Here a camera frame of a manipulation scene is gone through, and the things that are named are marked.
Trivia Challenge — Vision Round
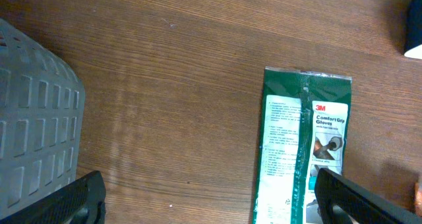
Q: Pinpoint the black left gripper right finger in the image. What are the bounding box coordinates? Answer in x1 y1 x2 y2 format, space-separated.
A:
315 168 421 224

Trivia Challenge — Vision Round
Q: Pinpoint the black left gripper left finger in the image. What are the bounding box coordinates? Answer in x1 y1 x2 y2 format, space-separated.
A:
1 171 106 224

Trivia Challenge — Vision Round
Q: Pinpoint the green 3M gloves package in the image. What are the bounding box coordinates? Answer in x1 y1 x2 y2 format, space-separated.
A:
253 67 352 224

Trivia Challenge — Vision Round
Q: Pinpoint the dark mesh basket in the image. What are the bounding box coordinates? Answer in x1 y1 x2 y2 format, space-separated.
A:
1 20 85 218

